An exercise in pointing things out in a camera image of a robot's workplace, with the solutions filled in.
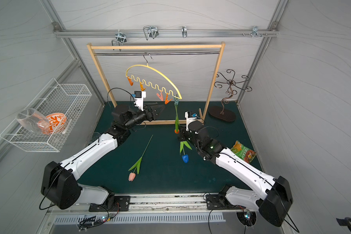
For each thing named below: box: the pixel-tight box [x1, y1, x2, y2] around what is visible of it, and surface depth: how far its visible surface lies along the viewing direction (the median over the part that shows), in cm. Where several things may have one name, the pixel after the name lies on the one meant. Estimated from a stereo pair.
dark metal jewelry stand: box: [208, 69, 253, 122], surface depth 107 cm
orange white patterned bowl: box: [38, 112, 68, 135], surface depth 67 cm
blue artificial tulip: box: [179, 140, 193, 164], surface depth 72 cm
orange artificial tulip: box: [174, 102, 180, 135], surface depth 92 cm
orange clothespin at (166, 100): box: [164, 92, 173, 105], surface depth 79 cm
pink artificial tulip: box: [128, 134, 154, 182], surface depth 86 cm
